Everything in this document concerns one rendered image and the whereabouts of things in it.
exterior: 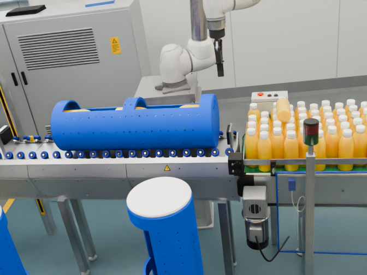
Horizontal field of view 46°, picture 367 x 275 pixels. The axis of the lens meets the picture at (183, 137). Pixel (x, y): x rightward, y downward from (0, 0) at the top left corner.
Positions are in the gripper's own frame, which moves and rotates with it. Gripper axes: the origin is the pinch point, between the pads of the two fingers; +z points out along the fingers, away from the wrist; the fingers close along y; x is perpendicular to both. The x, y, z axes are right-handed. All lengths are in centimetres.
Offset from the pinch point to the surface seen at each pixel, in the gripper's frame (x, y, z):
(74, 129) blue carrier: 78, -15, 23
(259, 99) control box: -17.0, 23.0, 27.0
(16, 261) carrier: 90, -76, 58
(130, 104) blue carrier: 48, -6, 14
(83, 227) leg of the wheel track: 102, 3, 107
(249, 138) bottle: -13.5, -16.1, 30.1
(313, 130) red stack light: -41, -40, 14
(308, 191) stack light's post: -40, -39, 45
